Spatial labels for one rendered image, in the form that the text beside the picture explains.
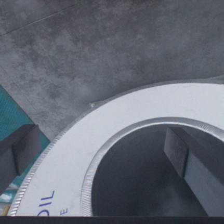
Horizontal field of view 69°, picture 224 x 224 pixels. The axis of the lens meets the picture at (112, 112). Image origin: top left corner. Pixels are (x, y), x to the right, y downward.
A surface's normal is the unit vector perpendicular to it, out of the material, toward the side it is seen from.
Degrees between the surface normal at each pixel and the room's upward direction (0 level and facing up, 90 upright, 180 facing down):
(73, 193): 90
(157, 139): 1
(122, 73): 0
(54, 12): 0
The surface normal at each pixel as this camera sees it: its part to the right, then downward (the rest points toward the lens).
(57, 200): -0.32, -0.74
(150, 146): 0.04, 0.61
